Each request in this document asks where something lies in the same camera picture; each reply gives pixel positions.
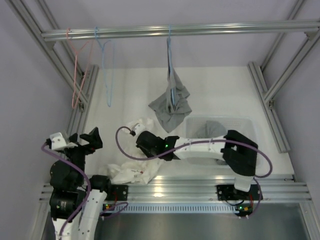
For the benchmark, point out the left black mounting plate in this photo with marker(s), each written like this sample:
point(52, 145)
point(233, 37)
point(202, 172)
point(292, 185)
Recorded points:
point(118, 192)

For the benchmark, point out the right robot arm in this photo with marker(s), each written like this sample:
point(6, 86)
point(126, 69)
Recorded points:
point(235, 149)

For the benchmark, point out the white plastic basket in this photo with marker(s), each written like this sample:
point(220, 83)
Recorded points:
point(243, 125)

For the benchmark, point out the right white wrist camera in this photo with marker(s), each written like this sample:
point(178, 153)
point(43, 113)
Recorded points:
point(137, 129)

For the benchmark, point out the dark grey tank top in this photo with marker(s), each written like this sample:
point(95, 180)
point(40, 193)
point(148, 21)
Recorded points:
point(170, 117)

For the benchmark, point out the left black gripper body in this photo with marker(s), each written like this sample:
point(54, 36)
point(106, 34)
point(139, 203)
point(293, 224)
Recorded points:
point(77, 155)

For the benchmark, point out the white slotted cable duct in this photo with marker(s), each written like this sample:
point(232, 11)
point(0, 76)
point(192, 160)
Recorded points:
point(172, 208)

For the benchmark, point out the aluminium frame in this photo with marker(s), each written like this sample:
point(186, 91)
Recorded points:
point(266, 95)

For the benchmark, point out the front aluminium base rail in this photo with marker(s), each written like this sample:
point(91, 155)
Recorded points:
point(202, 189)

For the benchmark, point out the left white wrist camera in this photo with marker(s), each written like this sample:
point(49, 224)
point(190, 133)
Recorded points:
point(59, 141)

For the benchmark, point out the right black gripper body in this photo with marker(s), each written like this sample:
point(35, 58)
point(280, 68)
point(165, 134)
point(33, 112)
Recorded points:
point(148, 153)

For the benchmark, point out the aluminium hanging rail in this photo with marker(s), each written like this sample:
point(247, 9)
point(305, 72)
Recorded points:
point(283, 26)

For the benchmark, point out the black mounting plate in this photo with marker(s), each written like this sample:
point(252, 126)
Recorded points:
point(118, 192)
point(226, 192)

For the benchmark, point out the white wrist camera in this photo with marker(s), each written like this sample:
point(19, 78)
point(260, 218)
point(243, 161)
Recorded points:
point(59, 141)
point(137, 129)

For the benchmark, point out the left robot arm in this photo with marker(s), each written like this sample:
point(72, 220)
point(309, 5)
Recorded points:
point(76, 200)

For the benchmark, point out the white tank top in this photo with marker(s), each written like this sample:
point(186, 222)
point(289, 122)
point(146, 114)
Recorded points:
point(123, 170)

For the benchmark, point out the blue wire hanger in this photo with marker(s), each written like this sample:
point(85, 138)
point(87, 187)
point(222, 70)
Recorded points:
point(171, 81)
point(107, 50)

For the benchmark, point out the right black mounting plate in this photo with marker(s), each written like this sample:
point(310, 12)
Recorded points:
point(226, 192)

